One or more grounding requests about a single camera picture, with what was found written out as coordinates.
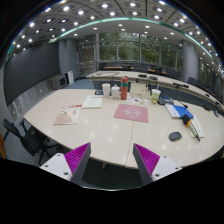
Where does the grey box appliance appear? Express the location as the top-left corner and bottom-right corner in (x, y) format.
(49, 74), (69, 90)

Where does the white lidded mug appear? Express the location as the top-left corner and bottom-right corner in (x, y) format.
(110, 84), (121, 100)

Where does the black office chair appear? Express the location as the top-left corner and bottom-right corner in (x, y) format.
(2, 118), (61, 166)

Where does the white upright panel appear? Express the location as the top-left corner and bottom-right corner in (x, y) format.
(64, 70), (75, 86)

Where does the green printed paper cup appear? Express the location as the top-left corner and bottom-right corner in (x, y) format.
(150, 88), (162, 105)

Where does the blue and white book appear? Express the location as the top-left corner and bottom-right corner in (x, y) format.
(164, 103), (195, 120)

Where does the group of dark chairs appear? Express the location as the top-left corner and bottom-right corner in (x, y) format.
(99, 61), (199, 87)

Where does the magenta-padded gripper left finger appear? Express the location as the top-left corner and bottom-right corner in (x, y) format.
(39, 142), (92, 185)

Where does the red and white brochure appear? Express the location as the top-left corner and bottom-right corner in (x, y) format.
(53, 104), (83, 126)

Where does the colourful sticker sheet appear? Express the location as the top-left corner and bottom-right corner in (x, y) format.
(125, 96), (149, 107)

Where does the dark conference microphone console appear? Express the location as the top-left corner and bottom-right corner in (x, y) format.
(157, 95), (175, 106)

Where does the white booklet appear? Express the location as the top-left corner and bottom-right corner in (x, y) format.
(187, 115), (205, 139)

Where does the red thermos bottle green band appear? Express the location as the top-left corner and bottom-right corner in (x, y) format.
(120, 76), (129, 101)

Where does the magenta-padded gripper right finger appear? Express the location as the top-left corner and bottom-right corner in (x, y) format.
(132, 143), (183, 186)

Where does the pink mouse pad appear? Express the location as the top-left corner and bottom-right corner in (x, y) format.
(113, 103), (150, 124)

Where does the beige organizer box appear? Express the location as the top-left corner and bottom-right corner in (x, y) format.
(129, 82), (151, 100)

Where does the long curved conference desk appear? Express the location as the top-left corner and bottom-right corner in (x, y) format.
(85, 70), (224, 105)

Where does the black computer mouse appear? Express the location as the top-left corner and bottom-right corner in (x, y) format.
(168, 131), (183, 142)

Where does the group of ceiling lights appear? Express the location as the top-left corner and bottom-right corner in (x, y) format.
(13, 0), (224, 68)

